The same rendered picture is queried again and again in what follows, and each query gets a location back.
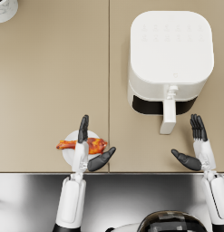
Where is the roasted chicken drumstick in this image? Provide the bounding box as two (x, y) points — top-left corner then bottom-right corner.
(55, 137), (109, 156)

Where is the white air fryer drawer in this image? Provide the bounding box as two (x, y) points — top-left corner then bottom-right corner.
(131, 84), (199, 135)

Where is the pale white air fryer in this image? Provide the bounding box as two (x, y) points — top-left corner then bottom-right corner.
(127, 10), (215, 102)

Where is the small white round plate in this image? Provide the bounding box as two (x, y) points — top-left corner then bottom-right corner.
(62, 130), (102, 166)

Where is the white marbled round pot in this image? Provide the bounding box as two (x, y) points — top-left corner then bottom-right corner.
(0, 0), (19, 24)

